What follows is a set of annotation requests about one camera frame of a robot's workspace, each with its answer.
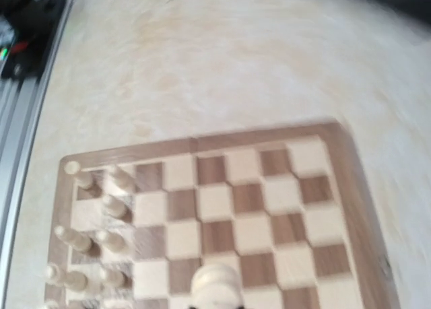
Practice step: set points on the white pawn row slot one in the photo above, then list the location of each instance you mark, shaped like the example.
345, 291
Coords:
113, 206

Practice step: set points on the white pawn row slot two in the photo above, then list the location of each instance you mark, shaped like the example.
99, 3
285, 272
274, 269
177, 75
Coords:
112, 243

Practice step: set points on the white pawn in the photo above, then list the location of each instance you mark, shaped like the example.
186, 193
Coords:
120, 178
115, 304
73, 280

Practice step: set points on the white rook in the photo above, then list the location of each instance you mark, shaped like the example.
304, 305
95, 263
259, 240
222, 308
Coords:
83, 179

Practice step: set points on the white pawn row slot three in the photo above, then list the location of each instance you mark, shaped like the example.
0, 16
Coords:
112, 278

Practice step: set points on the wooden chess board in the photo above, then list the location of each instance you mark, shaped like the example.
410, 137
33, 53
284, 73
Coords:
287, 208

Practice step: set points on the aluminium front rail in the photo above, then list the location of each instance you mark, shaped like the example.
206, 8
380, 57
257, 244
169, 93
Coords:
21, 103

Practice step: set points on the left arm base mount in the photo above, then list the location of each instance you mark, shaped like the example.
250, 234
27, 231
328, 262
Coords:
33, 24

